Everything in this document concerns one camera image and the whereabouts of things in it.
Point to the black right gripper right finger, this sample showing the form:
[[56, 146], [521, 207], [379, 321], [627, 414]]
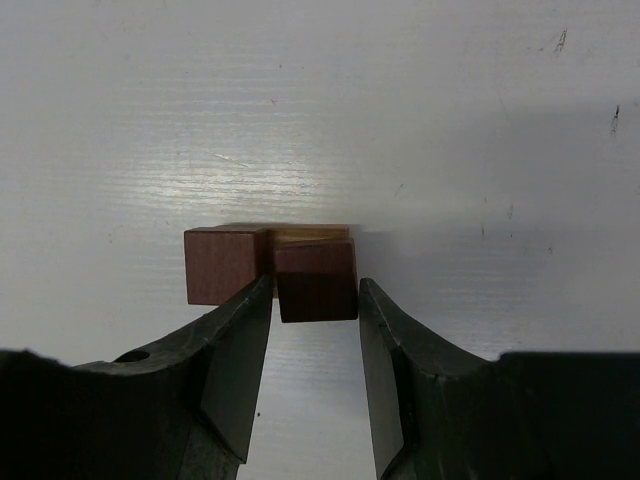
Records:
[[439, 412]]

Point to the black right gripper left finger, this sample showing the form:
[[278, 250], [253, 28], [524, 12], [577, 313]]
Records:
[[181, 407]]

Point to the reddish brown cube block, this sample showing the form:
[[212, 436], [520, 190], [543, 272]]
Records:
[[222, 260]]

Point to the dark brown small block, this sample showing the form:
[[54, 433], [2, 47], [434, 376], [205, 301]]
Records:
[[317, 281]]

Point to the walnut base block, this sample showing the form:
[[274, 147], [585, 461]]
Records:
[[291, 233]]

